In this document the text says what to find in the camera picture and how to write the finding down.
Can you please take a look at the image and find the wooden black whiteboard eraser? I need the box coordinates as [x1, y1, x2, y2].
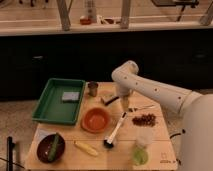
[101, 94, 118, 106]

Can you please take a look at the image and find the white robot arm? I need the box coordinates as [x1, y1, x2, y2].
[111, 60, 213, 171]

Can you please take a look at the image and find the red orange bowl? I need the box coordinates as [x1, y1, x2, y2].
[81, 107, 110, 133]

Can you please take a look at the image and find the dark brown bowl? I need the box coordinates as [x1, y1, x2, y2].
[37, 133, 65, 163]

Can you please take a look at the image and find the small metal cup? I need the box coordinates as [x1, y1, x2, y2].
[88, 81, 98, 97]

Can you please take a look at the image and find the grey sponge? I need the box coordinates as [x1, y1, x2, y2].
[62, 92, 80, 102]

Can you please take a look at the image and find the yellow corn cob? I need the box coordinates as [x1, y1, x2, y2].
[74, 141, 98, 156]

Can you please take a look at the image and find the green plastic tray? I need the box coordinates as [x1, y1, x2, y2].
[32, 78, 86, 125]

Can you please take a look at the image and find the green cucumber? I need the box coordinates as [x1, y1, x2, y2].
[48, 133, 59, 162]

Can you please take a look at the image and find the red object on shelf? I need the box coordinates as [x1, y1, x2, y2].
[80, 18, 92, 25]

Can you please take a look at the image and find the black stand at left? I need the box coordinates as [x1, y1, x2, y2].
[6, 136, 14, 171]

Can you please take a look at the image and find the black cable on floor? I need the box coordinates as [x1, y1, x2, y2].
[169, 129, 186, 140]

